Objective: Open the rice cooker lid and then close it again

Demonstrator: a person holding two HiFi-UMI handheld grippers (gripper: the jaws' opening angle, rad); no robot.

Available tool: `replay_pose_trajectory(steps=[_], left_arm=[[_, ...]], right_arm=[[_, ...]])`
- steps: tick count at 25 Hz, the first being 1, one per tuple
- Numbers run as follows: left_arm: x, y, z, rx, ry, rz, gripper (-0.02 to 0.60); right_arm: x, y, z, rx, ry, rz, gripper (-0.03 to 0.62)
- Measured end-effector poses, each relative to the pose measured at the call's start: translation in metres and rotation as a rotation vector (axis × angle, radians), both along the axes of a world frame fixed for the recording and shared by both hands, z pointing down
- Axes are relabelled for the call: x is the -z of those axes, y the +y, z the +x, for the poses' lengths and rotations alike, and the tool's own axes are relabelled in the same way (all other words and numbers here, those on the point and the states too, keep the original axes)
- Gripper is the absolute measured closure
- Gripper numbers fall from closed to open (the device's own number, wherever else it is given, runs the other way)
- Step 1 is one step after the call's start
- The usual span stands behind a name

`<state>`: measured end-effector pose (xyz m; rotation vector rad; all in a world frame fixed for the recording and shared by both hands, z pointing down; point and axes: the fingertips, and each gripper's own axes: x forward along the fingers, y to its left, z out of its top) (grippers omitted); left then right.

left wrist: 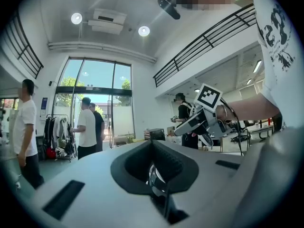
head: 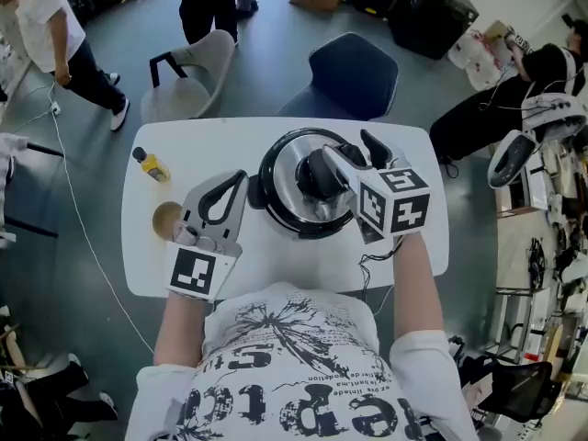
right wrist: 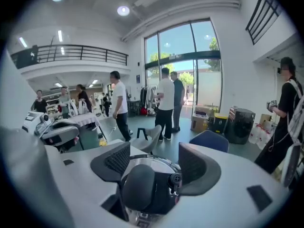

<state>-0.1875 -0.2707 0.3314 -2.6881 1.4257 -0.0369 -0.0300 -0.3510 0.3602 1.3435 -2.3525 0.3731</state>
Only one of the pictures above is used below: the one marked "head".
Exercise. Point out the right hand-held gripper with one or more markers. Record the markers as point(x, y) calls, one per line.
point(373, 205)

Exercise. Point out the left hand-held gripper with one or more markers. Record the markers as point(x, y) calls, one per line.
point(192, 269)

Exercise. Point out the black and silver rice cooker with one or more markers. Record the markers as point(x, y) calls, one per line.
point(285, 163)

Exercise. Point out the person's left forearm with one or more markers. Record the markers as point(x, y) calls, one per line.
point(181, 329)

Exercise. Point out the person's right forearm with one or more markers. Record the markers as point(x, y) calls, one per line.
point(415, 292)

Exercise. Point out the white open rice cooker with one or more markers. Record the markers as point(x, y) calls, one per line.
point(510, 159)

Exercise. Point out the person's left hand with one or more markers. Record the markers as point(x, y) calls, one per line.
point(186, 234)

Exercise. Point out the round wooden bowl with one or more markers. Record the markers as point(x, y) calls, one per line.
point(164, 218)

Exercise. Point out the yellow bottle with black cap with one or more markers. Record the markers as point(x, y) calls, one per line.
point(155, 167)

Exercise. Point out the dark blue chair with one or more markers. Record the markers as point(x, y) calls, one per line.
point(349, 76)

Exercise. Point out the beige chair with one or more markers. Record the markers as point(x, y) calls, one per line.
point(202, 67)

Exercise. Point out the white floral bag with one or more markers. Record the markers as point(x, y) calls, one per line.
point(480, 60)

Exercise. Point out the large black case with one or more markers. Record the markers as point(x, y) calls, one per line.
point(432, 16)

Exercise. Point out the white power adapter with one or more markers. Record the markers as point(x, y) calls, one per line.
point(55, 107)

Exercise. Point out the white printed t-shirt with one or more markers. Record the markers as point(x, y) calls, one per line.
point(298, 375)

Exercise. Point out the black mesh office chair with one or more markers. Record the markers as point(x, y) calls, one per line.
point(519, 388)

